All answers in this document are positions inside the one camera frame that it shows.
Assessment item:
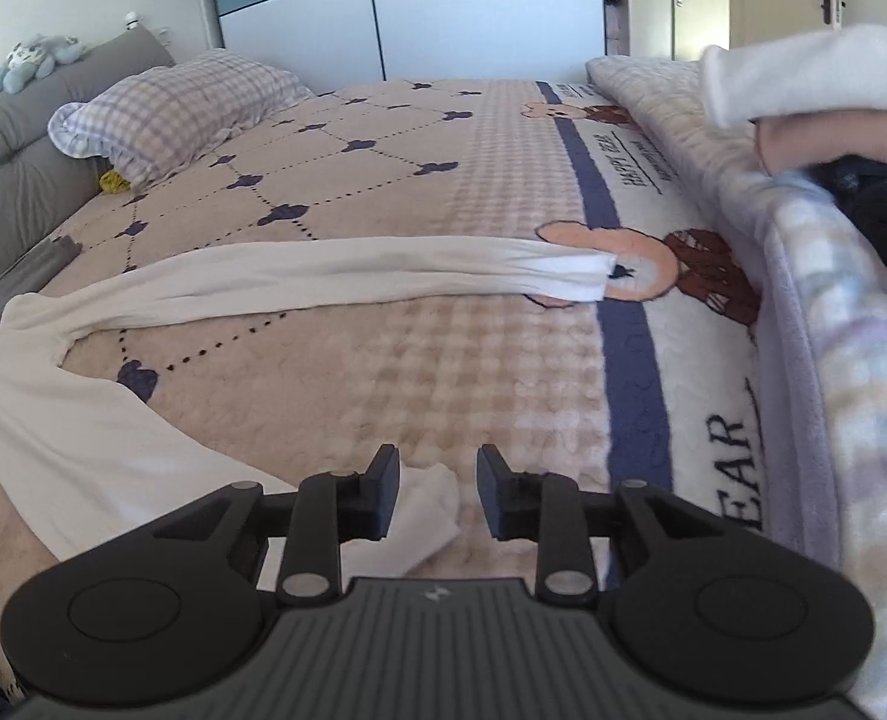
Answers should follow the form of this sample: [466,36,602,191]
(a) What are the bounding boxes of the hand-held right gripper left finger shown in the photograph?
[154,444,403,608]

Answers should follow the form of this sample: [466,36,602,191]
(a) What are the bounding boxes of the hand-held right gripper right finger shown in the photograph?
[475,444,721,608]

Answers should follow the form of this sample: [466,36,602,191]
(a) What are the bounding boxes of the white pants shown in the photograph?
[0,235,619,578]

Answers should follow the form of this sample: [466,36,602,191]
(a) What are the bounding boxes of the beige printed bed blanket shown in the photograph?
[0,77,842,720]

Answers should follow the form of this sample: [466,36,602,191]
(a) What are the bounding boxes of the purple plaid fleece blanket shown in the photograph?
[586,54,887,720]

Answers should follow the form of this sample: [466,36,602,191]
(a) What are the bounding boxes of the grey garment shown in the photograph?
[0,236,83,316]

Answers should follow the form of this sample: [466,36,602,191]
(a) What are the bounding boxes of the plaid frilled pillow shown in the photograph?
[47,49,316,192]

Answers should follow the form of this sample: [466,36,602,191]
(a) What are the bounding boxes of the blue and white wardrobe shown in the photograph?
[203,0,625,91]

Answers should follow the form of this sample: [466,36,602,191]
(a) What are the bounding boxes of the grey padded headboard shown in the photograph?
[0,30,176,329]

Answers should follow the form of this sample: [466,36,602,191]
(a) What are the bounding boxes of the pink garment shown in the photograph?
[754,109,887,177]

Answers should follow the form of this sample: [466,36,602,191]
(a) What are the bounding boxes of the black garment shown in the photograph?
[811,154,887,331]

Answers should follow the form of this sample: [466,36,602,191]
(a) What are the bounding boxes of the white folded garment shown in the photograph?
[700,24,887,130]

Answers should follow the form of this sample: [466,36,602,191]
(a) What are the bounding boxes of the blue plush toy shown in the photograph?
[0,34,85,95]

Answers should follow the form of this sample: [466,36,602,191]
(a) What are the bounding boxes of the white door silver handle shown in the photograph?
[669,0,731,61]

